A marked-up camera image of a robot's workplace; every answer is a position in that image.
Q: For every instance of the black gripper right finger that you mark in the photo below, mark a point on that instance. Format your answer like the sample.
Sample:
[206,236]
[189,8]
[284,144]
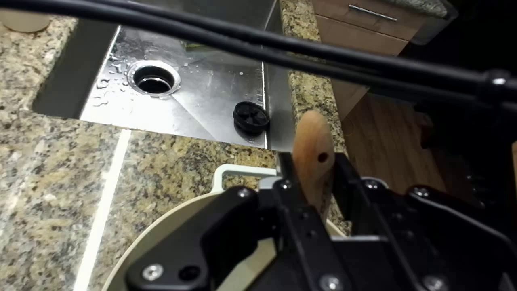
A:
[429,243]

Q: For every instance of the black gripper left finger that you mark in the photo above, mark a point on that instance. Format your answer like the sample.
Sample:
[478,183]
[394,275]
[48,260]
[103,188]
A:
[214,243]

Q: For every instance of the white cooking pot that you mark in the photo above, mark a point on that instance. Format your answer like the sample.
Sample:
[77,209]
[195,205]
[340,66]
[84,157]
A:
[161,231]

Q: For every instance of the black sink stopper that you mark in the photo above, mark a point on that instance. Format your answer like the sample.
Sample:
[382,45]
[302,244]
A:
[250,116]

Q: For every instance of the stainless steel sink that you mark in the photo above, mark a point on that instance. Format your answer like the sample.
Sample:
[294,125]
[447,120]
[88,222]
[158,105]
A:
[203,91]

